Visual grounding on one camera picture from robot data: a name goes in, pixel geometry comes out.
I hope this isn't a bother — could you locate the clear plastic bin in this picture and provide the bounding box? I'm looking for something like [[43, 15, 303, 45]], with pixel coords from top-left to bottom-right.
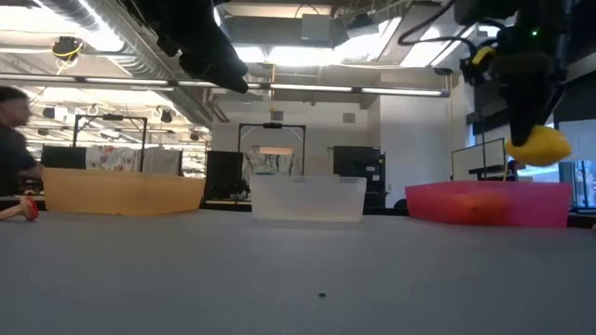
[[250, 174, 368, 223]]

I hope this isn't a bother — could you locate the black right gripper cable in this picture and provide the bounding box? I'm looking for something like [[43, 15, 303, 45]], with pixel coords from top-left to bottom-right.
[[397, 0, 479, 60]]

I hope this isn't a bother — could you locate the red capped toy mushroom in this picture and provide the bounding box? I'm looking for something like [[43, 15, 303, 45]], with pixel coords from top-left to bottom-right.
[[0, 194, 40, 222]]

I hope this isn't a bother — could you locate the silver ventilation duct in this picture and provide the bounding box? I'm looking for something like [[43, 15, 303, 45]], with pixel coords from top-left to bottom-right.
[[41, 0, 229, 127]]

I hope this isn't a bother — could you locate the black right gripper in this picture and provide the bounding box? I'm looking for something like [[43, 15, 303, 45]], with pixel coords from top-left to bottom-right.
[[491, 22, 569, 148]]

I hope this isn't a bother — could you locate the black monitor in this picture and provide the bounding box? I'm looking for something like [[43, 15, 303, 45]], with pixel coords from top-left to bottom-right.
[[40, 145, 88, 169], [204, 150, 244, 201]]

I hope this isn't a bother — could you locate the white panel black frame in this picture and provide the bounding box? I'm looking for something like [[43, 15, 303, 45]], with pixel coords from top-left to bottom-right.
[[450, 137, 508, 182]]

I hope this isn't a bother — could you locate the black camera rig frame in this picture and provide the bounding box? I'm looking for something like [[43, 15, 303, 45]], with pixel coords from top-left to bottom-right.
[[237, 122, 307, 177], [72, 114, 149, 174]]

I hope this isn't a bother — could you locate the yellow cable tag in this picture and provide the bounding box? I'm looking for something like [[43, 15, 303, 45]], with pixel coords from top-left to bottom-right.
[[469, 46, 497, 71]]

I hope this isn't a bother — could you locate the grey ceiling air unit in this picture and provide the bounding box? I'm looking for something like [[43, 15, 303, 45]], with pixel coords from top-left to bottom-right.
[[223, 13, 350, 47]]

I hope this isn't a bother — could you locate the orange plastic bin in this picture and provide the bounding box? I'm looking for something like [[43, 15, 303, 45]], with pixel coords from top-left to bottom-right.
[[42, 167, 206, 218]]

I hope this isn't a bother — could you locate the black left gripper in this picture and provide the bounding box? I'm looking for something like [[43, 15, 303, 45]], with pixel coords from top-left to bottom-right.
[[119, 0, 251, 94]]

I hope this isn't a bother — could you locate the floral cloth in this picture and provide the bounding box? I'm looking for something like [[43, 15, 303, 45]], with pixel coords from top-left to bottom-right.
[[86, 146, 143, 172]]

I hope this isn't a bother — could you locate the long LED light bar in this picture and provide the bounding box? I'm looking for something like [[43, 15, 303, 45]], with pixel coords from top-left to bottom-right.
[[0, 73, 451, 98]]

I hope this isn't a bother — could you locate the large yellow toy lemon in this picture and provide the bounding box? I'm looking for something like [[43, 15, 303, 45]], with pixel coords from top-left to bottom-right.
[[505, 124, 573, 168]]

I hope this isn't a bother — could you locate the person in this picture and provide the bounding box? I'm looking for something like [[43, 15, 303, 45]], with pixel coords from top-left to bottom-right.
[[0, 86, 46, 196]]

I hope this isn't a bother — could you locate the pink plastic bin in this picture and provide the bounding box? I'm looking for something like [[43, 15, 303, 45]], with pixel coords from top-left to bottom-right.
[[404, 180, 573, 229]]

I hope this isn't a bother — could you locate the black cabinet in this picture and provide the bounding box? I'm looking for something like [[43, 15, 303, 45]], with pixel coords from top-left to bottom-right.
[[332, 145, 386, 208]]

